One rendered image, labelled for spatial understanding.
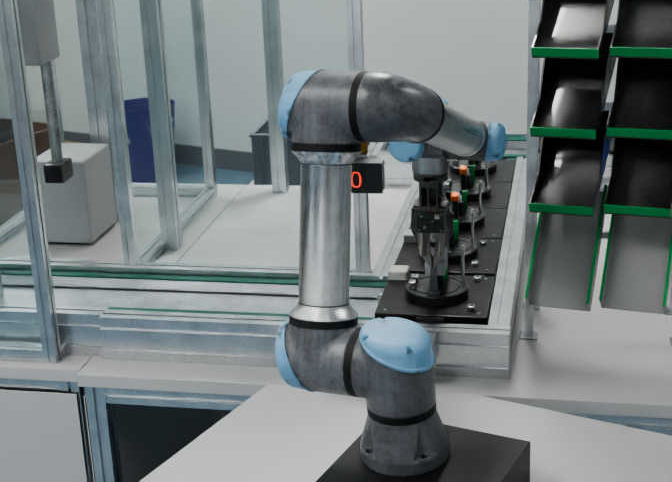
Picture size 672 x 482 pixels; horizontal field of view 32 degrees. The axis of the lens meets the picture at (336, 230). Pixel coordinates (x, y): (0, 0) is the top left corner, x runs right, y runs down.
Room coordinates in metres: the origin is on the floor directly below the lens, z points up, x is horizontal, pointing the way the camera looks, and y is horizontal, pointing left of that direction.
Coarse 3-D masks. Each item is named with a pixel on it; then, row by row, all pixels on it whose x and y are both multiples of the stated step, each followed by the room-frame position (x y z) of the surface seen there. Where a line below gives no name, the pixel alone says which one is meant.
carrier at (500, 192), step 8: (472, 168) 3.15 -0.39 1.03; (472, 176) 3.15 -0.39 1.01; (448, 184) 3.10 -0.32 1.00; (456, 184) 3.15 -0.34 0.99; (472, 184) 3.14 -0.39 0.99; (488, 184) 3.13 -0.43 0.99; (496, 184) 3.20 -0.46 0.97; (504, 184) 3.19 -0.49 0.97; (448, 192) 3.08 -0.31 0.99; (472, 192) 3.07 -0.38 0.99; (488, 192) 3.08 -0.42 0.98; (496, 192) 3.12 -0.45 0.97; (504, 192) 3.12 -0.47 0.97; (448, 200) 3.06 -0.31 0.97; (472, 200) 3.05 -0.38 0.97; (488, 200) 3.05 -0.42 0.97; (496, 200) 3.05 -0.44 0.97; (504, 200) 3.04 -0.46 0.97; (496, 208) 2.98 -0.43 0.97; (504, 208) 2.98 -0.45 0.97
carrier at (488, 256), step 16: (416, 240) 2.73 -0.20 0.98; (464, 240) 2.68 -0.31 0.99; (496, 240) 2.72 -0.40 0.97; (400, 256) 2.64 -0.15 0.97; (416, 256) 2.63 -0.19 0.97; (448, 256) 2.57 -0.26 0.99; (480, 256) 2.61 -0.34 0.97; (496, 256) 2.61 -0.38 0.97; (416, 272) 2.53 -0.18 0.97; (448, 272) 2.52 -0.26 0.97; (480, 272) 2.51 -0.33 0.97; (496, 272) 2.54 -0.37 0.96
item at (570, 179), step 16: (608, 112) 2.45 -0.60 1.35; (544, 144) 2.40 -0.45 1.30; (560, 144) 2.45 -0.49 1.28; (576, 144) 2.44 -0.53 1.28; (592, 144) 2.43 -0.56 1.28; (608, 144) 2.40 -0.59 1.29; (544, 160) 2.40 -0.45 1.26; (560, 160) 2.41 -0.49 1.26; (576, 160) 2.40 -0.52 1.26; (592, 160) 2.39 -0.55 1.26; (544, 176) 2.37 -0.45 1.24; (560, 176) 2.36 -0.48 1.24; (576, 176) 2.35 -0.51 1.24; (592, 176) 2.34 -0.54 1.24; (544, 192) 2.32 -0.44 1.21; (560, 192) 2.31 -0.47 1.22; (576, 192) 2.31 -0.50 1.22; (592, 192) 2.30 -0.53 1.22; (544, 208) 2.27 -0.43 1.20; (560, 208) 2.25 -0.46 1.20; (576, 208) 2.24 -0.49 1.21; (592, 208) 2.23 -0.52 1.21
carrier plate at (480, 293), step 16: (400, 288) 2.43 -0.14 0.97; (480, 288) 2.41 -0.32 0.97; (384, 304) 2.34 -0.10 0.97; (400, 304) 2.34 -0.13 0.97; (416, 304) 2.33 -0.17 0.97; (464, 304) 2.32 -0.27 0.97; (480, 304) 2.32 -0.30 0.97; (448, 320) 2.26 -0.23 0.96; (464, 320) 2.26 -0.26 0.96; (480, 320) 2.25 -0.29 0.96
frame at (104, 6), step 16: (112, 16) 2.68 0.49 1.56; (112, 32) 2.67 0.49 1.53; (112, 48) 2.67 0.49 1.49; (112, 64) 2.67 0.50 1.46; (112, 80) 2.68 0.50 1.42; (112, 96) 2.68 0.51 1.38; (112, 112) 2.68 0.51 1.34; (112, 128) 2.68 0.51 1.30; (112, 144) 2.68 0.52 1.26; (128, 176) 2.68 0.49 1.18; (128, 192) 2.67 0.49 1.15; (128, 208) 2.67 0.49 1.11; (128, 224) 2.67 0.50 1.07; (128, 240) 2.68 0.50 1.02; (128, 256) 2.68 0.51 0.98
